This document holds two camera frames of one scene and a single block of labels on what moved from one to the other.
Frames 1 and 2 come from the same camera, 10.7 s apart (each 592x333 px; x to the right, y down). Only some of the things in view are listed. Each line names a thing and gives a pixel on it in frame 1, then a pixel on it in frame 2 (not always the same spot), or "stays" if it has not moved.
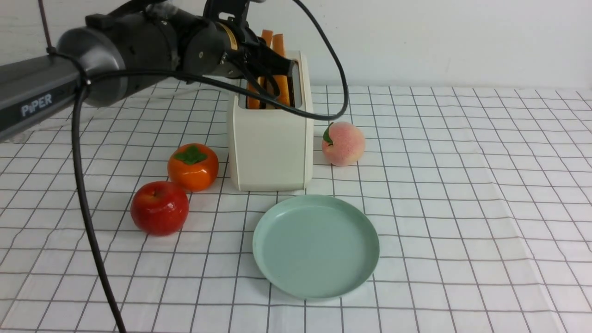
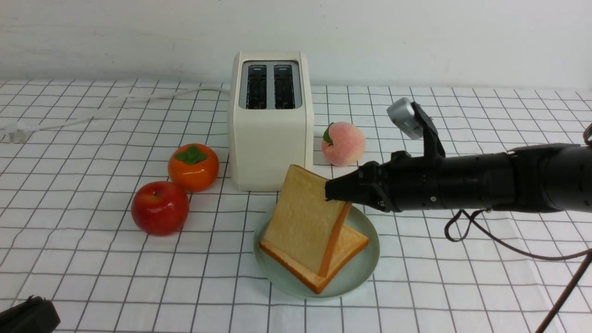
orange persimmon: x=194 y=166 stays
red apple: x=159 y=208 stays
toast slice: x=256 y=86 to x=350 y=245
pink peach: x=342 y=144 stays
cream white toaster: x=272 y=150 stays
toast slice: x=282 y=82 to x=305 y=225
